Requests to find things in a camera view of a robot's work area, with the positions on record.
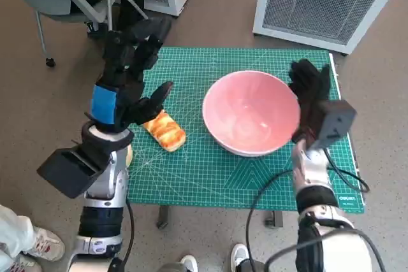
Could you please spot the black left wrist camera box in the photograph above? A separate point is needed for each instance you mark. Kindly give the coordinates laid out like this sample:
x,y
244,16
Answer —
x,y
70,170

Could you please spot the person with white shoes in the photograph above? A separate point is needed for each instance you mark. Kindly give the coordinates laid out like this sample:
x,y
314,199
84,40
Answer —
x,y
239,254

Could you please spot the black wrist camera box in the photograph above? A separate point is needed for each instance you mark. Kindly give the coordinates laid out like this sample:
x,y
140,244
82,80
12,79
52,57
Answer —
x,y
336,119
70,170

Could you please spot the person in pale clothing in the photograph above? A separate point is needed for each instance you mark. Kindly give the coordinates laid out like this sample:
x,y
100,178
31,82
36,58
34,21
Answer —
x,y
19,233

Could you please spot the orange toy bread loaf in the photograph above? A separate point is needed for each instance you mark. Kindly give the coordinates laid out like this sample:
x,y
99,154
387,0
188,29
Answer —
x,y
165,133

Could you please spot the pink bowl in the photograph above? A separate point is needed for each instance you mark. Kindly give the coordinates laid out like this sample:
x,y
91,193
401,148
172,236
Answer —
x,y
248,109

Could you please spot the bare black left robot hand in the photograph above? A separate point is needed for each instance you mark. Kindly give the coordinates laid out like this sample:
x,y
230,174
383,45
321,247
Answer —
x,y
124,61

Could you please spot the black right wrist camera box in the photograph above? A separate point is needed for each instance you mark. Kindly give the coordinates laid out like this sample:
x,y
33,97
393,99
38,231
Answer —
x,y
336,119

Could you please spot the green cutting mat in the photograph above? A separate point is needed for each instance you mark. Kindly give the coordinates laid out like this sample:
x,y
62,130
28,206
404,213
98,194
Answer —
x,y
197,176

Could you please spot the black table leg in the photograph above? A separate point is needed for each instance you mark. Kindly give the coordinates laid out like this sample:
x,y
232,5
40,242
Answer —
x,y
162,218
274,219

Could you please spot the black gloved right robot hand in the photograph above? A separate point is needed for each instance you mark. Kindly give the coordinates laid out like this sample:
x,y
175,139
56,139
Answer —
x,y
310,93

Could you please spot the large white mesh cabinet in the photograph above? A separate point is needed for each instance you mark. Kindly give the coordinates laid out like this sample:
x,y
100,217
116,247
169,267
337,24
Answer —
x,y
318,4

